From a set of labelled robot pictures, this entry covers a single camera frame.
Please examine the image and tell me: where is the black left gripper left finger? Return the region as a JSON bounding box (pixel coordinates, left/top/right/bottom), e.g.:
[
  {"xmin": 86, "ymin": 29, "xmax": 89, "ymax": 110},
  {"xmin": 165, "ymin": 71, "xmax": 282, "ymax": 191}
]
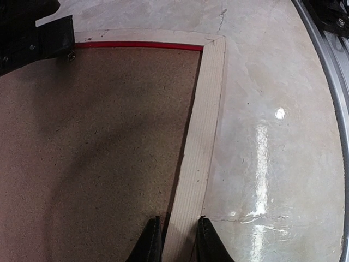
[{"xmin": 126, "ymin": 216, "xmax": 163, "ymax": 262}]

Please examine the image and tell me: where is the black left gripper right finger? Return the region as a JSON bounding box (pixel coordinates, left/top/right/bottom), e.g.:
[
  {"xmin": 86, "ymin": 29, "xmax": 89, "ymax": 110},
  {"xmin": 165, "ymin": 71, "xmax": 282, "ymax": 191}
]
[{"xmin": 196, "ymin": 216, "xmax": 234, "ymax": 262}]

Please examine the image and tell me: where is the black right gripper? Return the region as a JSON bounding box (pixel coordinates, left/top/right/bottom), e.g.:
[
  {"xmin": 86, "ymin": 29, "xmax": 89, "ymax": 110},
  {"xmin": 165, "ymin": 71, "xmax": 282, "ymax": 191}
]
[{"xmin": 1, "ymin": 0, "xmax": 75, "ymax": 76}]

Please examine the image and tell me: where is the red wooden picture frame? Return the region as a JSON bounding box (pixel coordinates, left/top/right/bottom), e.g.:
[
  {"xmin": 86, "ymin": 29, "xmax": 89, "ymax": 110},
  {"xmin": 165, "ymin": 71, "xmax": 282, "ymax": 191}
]
[{"xmin": 75, "ymin": 29, "xmax": 226, "ymax": 261}]

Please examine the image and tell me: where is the brown backing cardboard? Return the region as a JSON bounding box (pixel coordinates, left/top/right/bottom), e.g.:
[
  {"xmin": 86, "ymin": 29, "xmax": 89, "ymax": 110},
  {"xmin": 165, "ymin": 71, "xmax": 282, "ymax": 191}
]
[{"xmin": 1, "ymin": 48, "xmax": 201, "ymax": 261}]

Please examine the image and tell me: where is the aluminium front rail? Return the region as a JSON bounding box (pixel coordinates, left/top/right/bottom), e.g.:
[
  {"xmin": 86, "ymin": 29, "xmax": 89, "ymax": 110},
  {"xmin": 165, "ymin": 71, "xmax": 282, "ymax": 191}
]
[{"xmin": 291, "ymin": 0, "xmax": 349, "ymax": 192}]

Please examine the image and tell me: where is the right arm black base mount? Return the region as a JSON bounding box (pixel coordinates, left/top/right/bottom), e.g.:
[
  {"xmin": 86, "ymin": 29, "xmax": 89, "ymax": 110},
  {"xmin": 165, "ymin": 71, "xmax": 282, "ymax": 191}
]
[{"xmin": 303, "ymin": 0, "xmax": 348, "ymax": 38}]

